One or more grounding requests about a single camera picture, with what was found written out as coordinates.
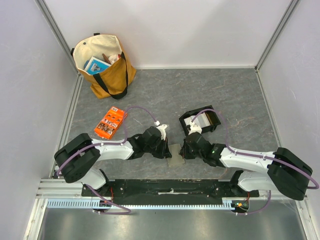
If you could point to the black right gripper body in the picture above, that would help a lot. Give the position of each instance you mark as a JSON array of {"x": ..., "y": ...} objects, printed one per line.
[{"x": 187, "y": 147}]

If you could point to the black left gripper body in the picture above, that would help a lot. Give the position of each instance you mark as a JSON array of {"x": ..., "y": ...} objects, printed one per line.
[{"x": 156, "y": 150}]

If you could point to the grey card holder wallet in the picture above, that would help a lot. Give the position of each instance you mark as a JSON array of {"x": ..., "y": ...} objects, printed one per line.
[{"x": 176, "y": 159}]

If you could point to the black card tray box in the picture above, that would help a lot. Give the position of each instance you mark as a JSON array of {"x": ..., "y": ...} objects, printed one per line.
[{"x": 213, "y": 118}]

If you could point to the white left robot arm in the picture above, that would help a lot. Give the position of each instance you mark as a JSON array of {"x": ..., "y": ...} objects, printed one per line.
[{"x": 77, "y": 158}]

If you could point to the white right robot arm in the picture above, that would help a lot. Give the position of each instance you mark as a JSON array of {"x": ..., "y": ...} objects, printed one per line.
[{"x": 279, "y": 170}]

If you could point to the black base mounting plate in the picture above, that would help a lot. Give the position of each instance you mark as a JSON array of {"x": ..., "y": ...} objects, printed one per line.
[{"x": 124, "y": 188}]

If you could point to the mustard canvas tote bag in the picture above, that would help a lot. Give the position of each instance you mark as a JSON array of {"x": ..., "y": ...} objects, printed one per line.
[{"x": 114, "y": 80}]

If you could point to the blue book in bag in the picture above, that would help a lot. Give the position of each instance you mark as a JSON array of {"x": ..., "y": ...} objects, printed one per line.
[{"x": 95, "y": 66}]

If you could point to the brown item in bag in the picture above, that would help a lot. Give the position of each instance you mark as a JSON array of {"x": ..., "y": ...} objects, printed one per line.
[{"x": 111, "y": 59}]

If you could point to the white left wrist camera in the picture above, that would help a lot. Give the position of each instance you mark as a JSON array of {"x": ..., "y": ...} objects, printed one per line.
[{"x": 162, "y": 128}]

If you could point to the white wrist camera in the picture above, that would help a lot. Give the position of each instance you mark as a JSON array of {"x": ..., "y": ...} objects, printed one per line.
[
  {"x": 162, "y": 128},
  {"x": 194, "y": 128}
]

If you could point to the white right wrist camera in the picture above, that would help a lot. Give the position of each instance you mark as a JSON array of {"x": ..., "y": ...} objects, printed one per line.
[{"x": 194, "y": 128}]

